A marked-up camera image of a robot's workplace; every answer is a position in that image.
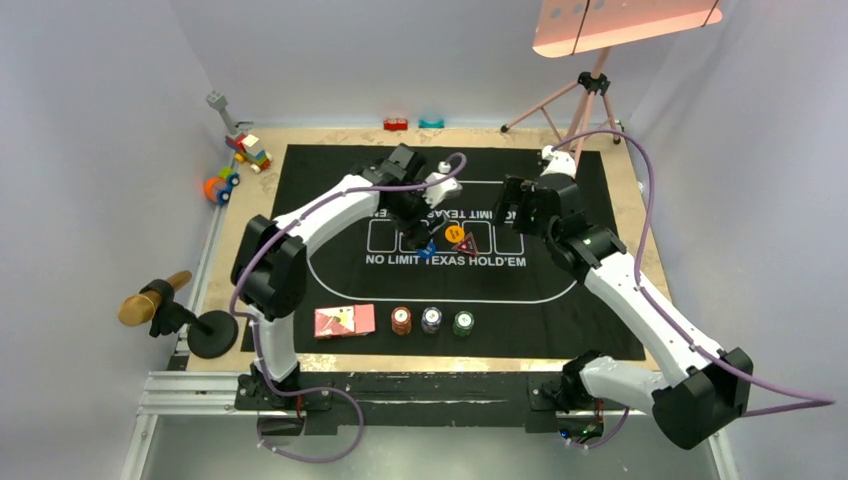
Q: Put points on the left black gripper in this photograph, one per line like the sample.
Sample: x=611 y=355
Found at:
x=414 y=232

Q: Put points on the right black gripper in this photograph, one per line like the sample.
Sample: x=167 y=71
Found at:
x=516 y=190

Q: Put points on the blue round dealer button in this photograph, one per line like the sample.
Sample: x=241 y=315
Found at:
x=429 y=251

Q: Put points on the orange round button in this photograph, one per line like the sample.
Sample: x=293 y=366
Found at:
x=454 y=234

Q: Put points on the red triangular button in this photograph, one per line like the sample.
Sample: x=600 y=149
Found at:
x=467 y=246

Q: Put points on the red poker chip stack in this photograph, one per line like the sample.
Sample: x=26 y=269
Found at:
x=401 y=321

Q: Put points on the blue poker chip stack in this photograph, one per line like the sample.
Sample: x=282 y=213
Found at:
x=431 y=319

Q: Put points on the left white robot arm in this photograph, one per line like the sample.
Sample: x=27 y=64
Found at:
x=271 y=266

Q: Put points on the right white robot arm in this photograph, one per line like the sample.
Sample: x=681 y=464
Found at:
x=698 y=388

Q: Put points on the red small block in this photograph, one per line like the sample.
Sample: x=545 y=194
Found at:
x=395 y=124

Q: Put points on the teal small block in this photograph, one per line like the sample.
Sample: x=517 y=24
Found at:
x=431 y=123

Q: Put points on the black poker table mat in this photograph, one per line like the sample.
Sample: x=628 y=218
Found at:
x=523 y=304

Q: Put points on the pink playing card box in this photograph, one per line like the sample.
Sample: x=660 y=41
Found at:
x=344 y=321

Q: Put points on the green poker chip stack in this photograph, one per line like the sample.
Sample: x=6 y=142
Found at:
x=463 y=323

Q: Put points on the colourful toy block train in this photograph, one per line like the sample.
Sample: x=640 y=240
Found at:
x=248 y=149

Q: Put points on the pink music stand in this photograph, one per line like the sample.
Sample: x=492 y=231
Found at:
x=567 y=28

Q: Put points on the gold microphone on stand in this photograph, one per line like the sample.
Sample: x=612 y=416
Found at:
x=209 y=335

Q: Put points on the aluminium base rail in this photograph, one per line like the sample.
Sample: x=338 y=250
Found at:
x=418 y=426

